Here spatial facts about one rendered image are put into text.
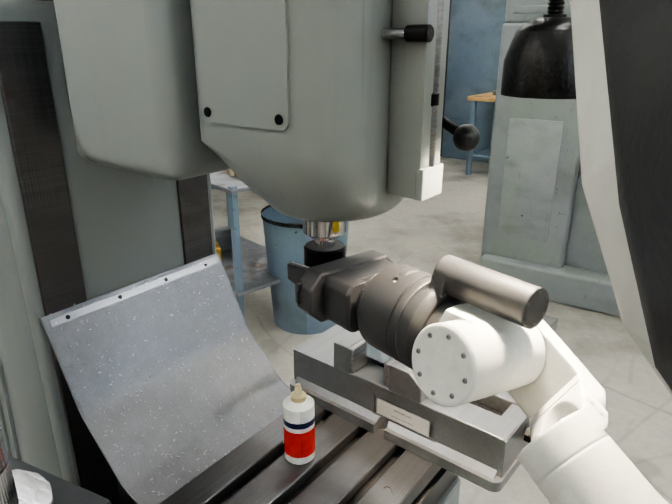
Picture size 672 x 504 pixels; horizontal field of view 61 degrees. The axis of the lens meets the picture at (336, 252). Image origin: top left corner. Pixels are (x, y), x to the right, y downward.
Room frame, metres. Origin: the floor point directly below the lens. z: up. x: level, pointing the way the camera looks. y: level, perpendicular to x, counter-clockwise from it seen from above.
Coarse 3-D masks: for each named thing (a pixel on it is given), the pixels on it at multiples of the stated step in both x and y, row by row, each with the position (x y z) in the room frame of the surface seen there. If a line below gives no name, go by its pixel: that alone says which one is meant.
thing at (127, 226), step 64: (0, 0) 0.73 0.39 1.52; (0, 64) 0.71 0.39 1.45; (0, 128) 0.70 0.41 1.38; (64, 128) 0.77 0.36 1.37; (0, 192) 0.71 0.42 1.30; (64, 192) 0.75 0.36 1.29; (128, 192) 0.83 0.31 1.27; (192, 192) 0.92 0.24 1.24; (0, 256) 0.70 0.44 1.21; (64, 256) 0.74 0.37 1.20; (128, 256) 0.82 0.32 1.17; (192, 256) 0.91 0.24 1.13; (0, 320) 0.70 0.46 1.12; (0, 384) 0.71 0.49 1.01; (64, 384) 0.71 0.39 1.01; (64, 448) 0.70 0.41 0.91
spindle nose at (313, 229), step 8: (304, 224) 0.60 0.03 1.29; (312, 224) 0.59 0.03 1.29; (320, 224) 0.58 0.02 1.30; (328, 224) 0.58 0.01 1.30; (344, 224) 0.60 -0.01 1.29; (304, 232) 0.60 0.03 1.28; (312, 232) 0.59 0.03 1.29; (320, 232) 0.58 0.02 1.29; (328, 232) 0.58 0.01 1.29; (336, 232) 0.59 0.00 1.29; (344, 232) 0.60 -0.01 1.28
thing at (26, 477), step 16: (16, 464) 0.38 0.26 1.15; (16, 480) 0.35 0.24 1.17; (32, 480) 0.35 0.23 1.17; (48, 480) 0.36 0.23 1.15; (64, 480) 0.36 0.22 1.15; (32, 496) 0.33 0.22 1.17; (48, 496) 0.33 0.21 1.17; (64, 496) 0.35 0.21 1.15; (80, 496) 0.35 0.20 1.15; (96, 496) 0.35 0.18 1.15
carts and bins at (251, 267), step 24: (264, 216) 2.95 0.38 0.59; (288, 216) 3.10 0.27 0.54; (216, 240) 3.06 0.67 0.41; (240, 240) 3.35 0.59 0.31; (288, 240) 2.70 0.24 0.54; (240, 264) 2.59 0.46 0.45; (264, 264) 2.95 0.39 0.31; (240, 288) 2.58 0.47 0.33; (288, 288) 2.72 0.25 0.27; (288, 312) 2.73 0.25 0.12
